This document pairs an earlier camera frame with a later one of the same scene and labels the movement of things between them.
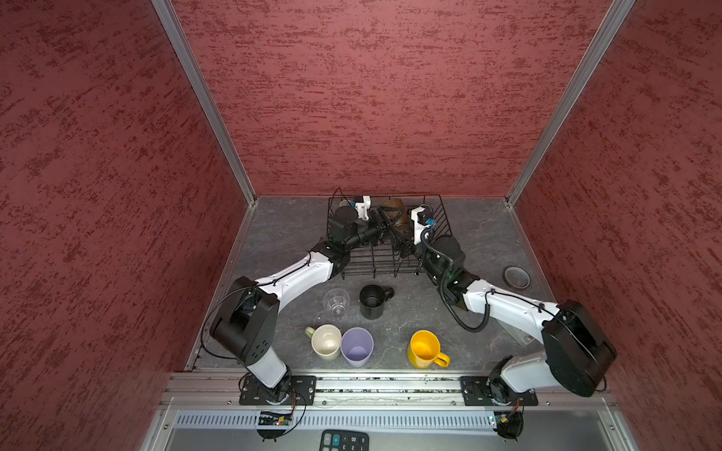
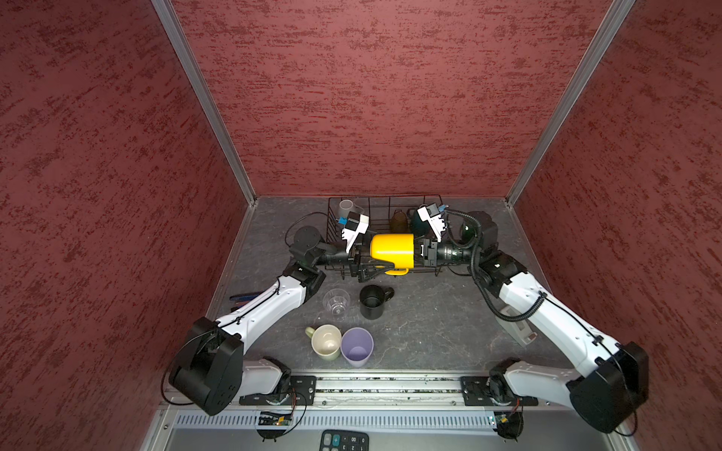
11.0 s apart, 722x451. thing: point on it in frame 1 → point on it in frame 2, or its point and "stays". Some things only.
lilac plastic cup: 356,345 stays
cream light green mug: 325,341 stays
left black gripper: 381,225 → 353,260
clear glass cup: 336,301 stays
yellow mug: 424,349 → 396,248
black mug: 372,299 stays
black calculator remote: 342,440 stays
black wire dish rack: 384,236 stays
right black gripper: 402,241 → 425,257
